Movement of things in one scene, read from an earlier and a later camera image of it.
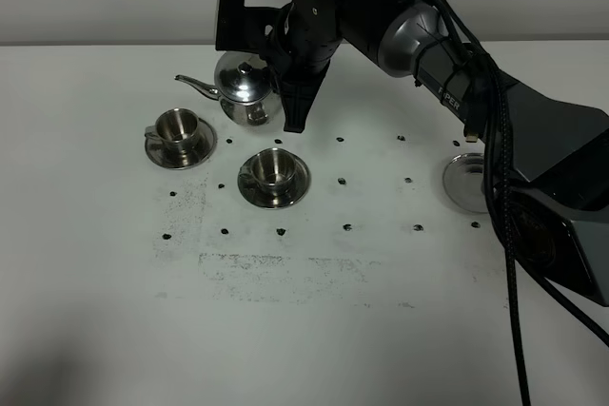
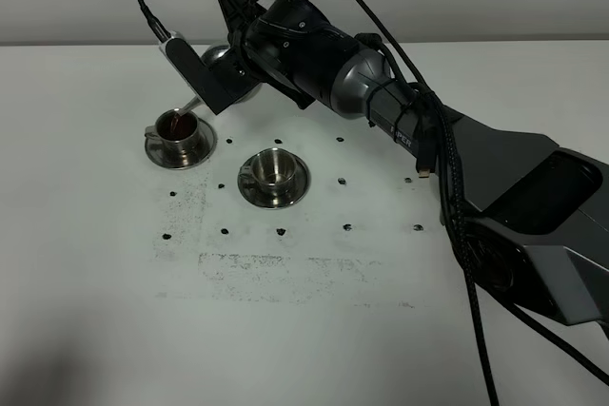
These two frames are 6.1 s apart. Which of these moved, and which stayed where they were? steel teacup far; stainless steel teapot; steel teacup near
Moved: stainless steel teapot
Stayed: steel teacup far; steel teacup near
